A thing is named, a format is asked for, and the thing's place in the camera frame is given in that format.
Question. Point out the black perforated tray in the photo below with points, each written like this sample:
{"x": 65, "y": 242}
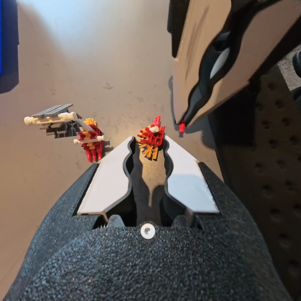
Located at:
{"x": 270, "y": 164}

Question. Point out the short white toy rod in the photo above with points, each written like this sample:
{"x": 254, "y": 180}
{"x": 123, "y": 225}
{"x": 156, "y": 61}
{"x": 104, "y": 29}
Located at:
{"x": 154, "y": 129}

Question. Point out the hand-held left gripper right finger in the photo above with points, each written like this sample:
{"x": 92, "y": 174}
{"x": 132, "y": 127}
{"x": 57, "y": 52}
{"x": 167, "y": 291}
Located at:
{"x": 190, "y": 188}

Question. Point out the small blue plastic bin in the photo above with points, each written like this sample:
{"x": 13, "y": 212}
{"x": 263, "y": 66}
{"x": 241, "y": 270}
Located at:
{"x": 1, "y": 47}

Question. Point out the small red toy assembly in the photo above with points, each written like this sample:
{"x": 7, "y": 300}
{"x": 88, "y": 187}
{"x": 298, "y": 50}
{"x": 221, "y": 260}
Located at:
{"x": 93, "y": 141}

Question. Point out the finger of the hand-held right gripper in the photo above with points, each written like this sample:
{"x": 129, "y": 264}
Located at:
{"x": 258, "y": 51}
{"x": 192, "y": 47}

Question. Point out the yellow fan connector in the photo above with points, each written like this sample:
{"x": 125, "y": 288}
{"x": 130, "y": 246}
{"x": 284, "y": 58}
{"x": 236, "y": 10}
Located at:
{"x": 150, "y": 151}

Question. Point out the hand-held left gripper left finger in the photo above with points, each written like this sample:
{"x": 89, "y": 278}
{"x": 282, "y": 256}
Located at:
{"x": 105, "y": 185}

